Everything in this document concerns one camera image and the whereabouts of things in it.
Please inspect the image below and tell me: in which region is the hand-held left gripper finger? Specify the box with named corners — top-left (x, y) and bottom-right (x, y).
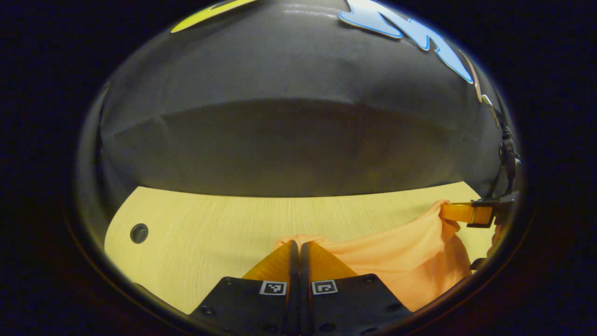
top-left (299, 240), bottom-right (413, 336)
top-left (187, 239), bottom-right (300, 336)

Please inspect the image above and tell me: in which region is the orange T-shirt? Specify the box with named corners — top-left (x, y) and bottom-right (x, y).
top-left (273, 200), bottom-right (474, 312)

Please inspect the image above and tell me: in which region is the black backdrop cloth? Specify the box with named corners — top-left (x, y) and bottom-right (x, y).
top-left (77, 0), bottom-right (518, 234)

